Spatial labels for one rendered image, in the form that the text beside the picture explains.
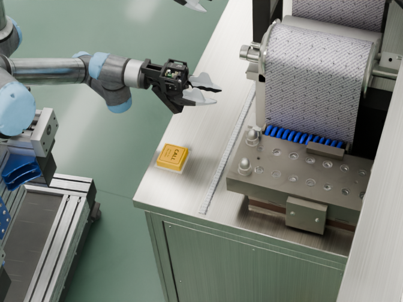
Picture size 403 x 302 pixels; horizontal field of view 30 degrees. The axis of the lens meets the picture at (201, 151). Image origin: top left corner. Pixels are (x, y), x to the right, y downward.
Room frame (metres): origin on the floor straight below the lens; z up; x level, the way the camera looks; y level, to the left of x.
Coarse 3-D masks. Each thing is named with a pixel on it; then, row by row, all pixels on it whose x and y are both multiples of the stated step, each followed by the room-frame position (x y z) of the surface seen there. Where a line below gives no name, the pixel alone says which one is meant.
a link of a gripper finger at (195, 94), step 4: (196, 88) 1.31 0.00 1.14; (184, 92) 1.33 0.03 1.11; (188, 92) 1.32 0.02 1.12; (192, 92) 1.32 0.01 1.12; (196, 92) 1.31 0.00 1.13; (200, 92) 1.31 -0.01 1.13; (184, 96) 1.33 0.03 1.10; (188, 96) 1.33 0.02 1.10; (192, 96) 1.32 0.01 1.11; (196, 96) 1.31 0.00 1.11; (200, 96) 1.31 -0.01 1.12; (192, 100) 1.31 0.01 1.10; (196, 100) 1.31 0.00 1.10; (200, 100) 1.31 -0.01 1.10; (204, 100) 1.30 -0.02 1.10; (208, 100) 1.31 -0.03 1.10; (212, 100) 1.30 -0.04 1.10; (196, 104) 1.30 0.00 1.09; (200, 104) 1.30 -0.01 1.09; (204, 104) 1.30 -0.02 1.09; (208, 104) 1.30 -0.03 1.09
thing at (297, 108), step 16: (272, 96) 1.26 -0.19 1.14; (288, 96) 1.24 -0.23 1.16; (304, 96) 1.22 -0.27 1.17; (320, 96) 1.21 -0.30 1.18; (336, 96) 1.19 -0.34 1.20; (272, 112) 1.26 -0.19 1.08; (288, 112) 1.24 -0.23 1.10; (304, 112) 1.22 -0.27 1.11; (320, 112) 1.21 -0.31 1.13; (336, 112) 1.19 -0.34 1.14; (352, 112) 1.17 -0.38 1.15; (288, 128) 1.24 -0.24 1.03; (304, 128) 1.22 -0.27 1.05; (320, 128) 1.20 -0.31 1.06; (336, 128) 1.19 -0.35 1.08; (352, 128) 1.17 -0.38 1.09; (352, 144) 1.17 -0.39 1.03
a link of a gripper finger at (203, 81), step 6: (204, 72) 1.37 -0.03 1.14; (192, 78) 1.38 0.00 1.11; (198, 78) 1.37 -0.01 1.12; (204, 78) 1.37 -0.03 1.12; (192, 84) 1.37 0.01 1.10; (198, 84) 1.37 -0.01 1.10; (204, 84) 1.36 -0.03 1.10; (210, 84) 1.36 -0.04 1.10; (210, 90) 1.35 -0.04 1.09; (216, 90) 1.34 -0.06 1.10
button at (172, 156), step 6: (168, 144) 1.31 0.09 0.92; (174, 144) 1.31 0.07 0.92; (162, 150) 1.29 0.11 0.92; (168, 150) 1.29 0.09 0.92; (174, 150) 1.29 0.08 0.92; (180, 150) 1.29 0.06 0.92; (186, 150) 1.28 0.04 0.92; (162, 156) 1.27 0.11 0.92; (168, 156) 1.27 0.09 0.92; (174, 156) 1.27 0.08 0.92; (180, 156) 1.27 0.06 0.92; (186, 156) 1.28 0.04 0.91; (162, 162) 1.25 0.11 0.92; (168, 162) 1.25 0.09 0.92; (174, 162) 1.25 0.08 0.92; (180, 162) 1.24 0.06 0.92; (174, 168) 1.24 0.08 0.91; (180, 168) 1.23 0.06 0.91
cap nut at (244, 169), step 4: (240, 160) 1.12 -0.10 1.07; (244, 160) 1.12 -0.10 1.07; (248, 160) 1.12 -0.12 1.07; (240, 164) 1.11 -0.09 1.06; (244, 164) 1.11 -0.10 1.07; (248, 164) 1.11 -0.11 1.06; (240, 168) 1.11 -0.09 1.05; (244, 168) 1.11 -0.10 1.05; (248, 168) 1.11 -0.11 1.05; (240, 172) 1.11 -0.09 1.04; (244, 172) 1.11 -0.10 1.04; (248, 172) 1.11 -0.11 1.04
